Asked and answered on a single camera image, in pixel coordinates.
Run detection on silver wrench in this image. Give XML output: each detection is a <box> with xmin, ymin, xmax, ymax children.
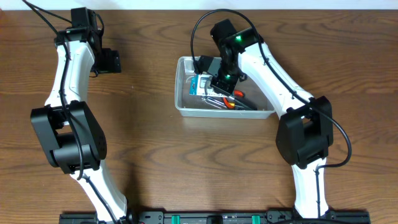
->
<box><xmin>201</xmin><ymin>96</ymin><xmax>227</xmax><ymax>110</ymax></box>

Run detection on red handled pliers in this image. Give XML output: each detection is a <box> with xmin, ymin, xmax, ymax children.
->
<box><xmin>223</xmin><ymin>90</ymin><xmax>244</xmax><ymax>110</ymax></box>

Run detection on blue screw box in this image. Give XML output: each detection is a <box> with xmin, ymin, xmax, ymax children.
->
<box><xmin>189</xmin><ymin>74</ymin><xmax>226</xmax><ymax>98</ymax></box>

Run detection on clear plastic container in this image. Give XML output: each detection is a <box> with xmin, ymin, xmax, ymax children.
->
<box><xmin>175</xmin><ymin>56</ymin><xmax>275</xmax><ymax>119</ymax></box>

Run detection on small metal hammer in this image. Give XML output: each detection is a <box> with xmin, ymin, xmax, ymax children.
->
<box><xmin>233</xmin><ymin>96</ymin><xmax>257</xmax><ymax>111</ymax></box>

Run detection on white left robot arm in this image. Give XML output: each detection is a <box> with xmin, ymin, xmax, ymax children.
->
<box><xmin>30</xmin><ymin>7</ymin><xmax>134</xmax><ymax>223</ymax></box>

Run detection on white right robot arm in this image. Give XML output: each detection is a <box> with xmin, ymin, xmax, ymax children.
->
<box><xmin>210</xmin><ymin>19</ymin><xmax>333</xmax><ymax>218</ymax></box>

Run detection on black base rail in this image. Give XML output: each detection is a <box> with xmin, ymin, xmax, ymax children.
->
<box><xmin>58</xmin><ymin>210</ymin><xmax>371</xmax><ymax>224</ymax></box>

